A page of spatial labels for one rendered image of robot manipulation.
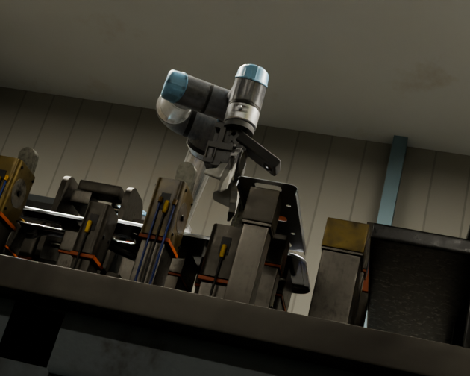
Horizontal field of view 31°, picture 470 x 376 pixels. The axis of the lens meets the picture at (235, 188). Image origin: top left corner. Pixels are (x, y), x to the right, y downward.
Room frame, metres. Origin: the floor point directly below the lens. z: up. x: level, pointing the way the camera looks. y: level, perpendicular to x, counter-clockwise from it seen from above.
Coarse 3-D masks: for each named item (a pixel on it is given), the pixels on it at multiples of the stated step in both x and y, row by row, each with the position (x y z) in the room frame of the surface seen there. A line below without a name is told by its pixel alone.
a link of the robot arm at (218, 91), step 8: (216, 88) 1.73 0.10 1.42; (224, 88) 1.74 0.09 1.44; (216, 96) 1.73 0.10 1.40; (224, 96) 1.73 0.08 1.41; (208, 104) 1.74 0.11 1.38; (216, 104) 1.74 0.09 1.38; (224, 104) 1.73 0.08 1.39; (208, 112) 1.76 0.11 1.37; (216, 112) 1.75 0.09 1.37; (224, 112) 1.75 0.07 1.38
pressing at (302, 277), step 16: (32, 208) 1.67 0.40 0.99; (32, 224) 1.79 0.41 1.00; (64, 224) 1.73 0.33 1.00; (80, 224) 1.70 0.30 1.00; (128, 224) 1.59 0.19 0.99; (112, 240) 1.75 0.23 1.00; (192, 240) 1.61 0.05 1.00; (208, 240) 1.58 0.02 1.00; (128, 256) 1.81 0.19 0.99; (192, 256) 1.71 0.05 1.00; (288, 256) 1.55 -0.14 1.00; (304, 272) 1.60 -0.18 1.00; (304, 288) 1.71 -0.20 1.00
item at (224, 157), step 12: (228, 120) 1.65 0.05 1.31; (240, 120) 1.64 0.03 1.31; (216, 132) 1.68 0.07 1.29; (228, 132) 1.67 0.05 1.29; (240, 132) 1.66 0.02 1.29; (252, 132) 1.66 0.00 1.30; (216, 144) 1.65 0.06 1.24; (228, 144) 1.64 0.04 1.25; (204, 156) 1.65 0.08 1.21; (216, 156) 1.65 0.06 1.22; (228, 156) 1.65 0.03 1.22; (240, 156) 1.63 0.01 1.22; (240, 168) 1.66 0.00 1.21
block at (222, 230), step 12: (216, 228) 1.43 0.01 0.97; (228, 228) 1.42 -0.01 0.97; (240, 228) 1.42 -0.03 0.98; (216, 240) 1.43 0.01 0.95; (228, 240) 1.42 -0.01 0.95; (216, 252) 1.43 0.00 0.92; (228, 252) 1.42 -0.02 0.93; (204, 264) 1.43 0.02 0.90; (216, 264) 1.42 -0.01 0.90; (228, 264) 1.42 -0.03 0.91; (204, 276) 1.43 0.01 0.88; (216, 276) 1.42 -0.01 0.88; (228, 276) 1.42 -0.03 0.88; (204, 288) 1.44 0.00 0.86; (216, 288) 1.43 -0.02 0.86
